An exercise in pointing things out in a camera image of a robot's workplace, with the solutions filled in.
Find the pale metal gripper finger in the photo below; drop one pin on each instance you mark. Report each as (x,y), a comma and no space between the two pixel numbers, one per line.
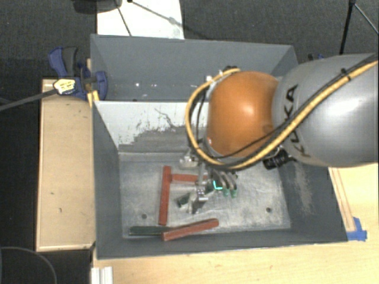
(201,196)
(192,202)

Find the pale wood flat board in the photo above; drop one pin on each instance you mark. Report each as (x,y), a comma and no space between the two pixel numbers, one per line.
(65,164)

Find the black cylinder on white bracket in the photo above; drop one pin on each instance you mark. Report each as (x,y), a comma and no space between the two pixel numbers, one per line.
(275,160)

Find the dark green flat block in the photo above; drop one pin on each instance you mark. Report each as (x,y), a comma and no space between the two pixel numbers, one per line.
(146,231)
(183,200)

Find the red-brown flat block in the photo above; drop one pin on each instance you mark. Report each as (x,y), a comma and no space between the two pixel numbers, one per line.
(183,178)
(165,197)
(191,229)

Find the grey metal bin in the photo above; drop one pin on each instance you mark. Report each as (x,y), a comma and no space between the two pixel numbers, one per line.
(142,67)

